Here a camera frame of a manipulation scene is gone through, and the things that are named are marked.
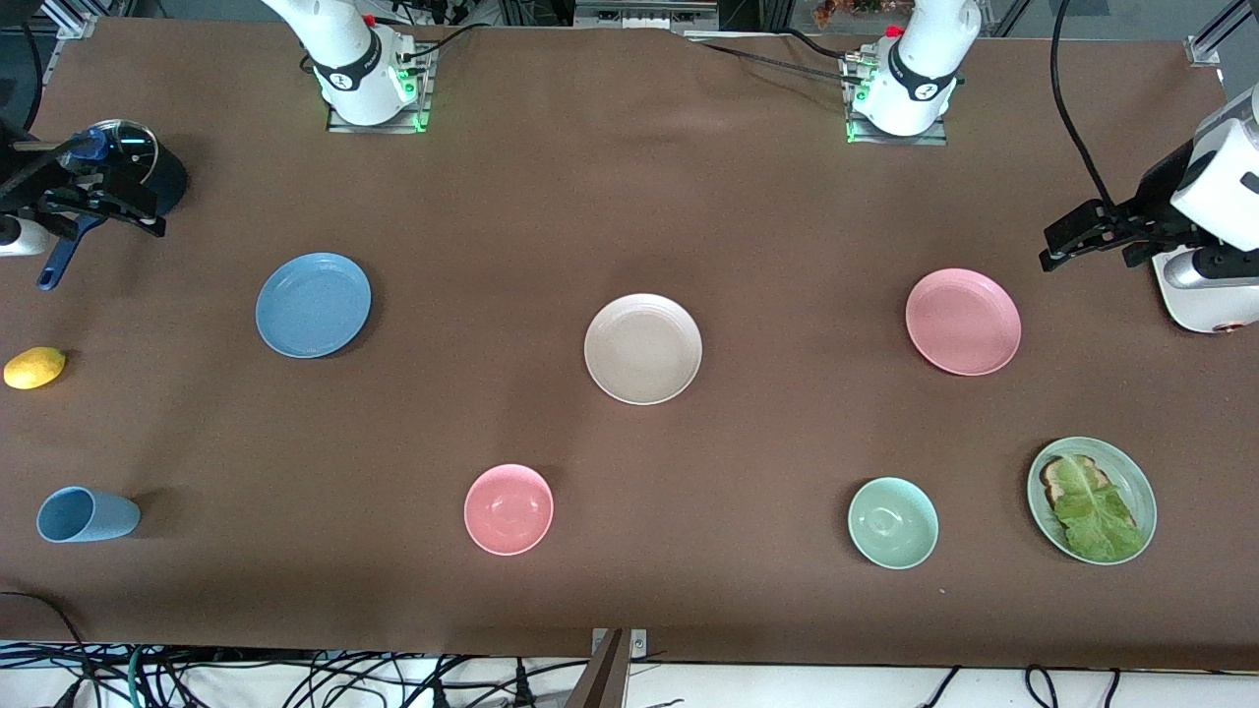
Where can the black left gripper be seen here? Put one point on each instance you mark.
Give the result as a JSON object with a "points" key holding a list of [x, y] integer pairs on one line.
{"points": [[1161, 197]]}

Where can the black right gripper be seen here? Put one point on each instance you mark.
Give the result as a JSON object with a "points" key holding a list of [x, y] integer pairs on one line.
{"points": [[31, 181]]}

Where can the pink plate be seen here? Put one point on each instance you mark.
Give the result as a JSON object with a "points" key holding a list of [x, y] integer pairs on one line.
{"points": [[964, 322]]}

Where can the blue plate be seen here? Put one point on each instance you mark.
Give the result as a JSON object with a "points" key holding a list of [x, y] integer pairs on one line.
{"points": [[313, 305]]}

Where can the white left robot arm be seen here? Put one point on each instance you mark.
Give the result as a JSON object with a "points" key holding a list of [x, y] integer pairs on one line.
{"points": [[915, 79]]}

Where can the dark blue saucepan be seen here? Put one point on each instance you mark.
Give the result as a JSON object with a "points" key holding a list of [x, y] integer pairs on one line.
{"points": [[172, 187]]}

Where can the white toaster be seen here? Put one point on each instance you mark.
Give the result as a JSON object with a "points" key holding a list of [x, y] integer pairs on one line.
{"points": [[1210, 310]]}

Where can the yellow lemon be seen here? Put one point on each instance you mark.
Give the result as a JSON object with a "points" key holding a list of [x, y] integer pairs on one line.
{"points": [[34, 368]]}

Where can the green plate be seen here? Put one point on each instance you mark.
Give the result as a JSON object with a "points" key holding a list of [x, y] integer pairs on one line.
{"points": [[1131, 472]]}

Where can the toast slice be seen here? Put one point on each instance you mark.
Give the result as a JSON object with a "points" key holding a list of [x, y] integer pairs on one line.
{"points": [[1054, 482]]}

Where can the green lettuce leaf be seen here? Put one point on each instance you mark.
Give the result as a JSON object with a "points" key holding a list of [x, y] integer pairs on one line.
{"points": [[1097, 521]]}

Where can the blue cup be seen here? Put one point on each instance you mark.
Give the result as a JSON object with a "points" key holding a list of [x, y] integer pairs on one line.
{"points": [[89, 515]]}

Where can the green bowl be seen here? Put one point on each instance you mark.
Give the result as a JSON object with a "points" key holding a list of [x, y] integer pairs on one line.
{"points": [[893, 523]]}

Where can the beige plate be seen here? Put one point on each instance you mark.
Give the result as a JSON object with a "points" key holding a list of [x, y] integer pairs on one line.
{"points": [[643, 349]]}

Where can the brown table cover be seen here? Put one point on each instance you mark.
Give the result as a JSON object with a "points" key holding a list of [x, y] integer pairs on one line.
{"points": [[629, 197]]}

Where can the pink bowl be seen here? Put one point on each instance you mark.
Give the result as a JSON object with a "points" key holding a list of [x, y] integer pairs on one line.
{"points": [[509, 509]]}

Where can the aluminium frame profile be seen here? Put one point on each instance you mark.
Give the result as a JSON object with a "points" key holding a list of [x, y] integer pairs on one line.
{"points": [[74, 20], [1215, 39]]}

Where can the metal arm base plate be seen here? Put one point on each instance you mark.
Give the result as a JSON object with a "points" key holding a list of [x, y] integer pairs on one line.
{"points": [[925, 140], [344, 128]]}

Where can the small metal bracket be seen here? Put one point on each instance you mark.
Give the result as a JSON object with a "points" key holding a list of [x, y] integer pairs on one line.
{"points": [[637, 644]]}

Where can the brown wooden post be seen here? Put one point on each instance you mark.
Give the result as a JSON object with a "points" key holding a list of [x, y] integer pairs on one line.
{"points": [[605, 678]]}

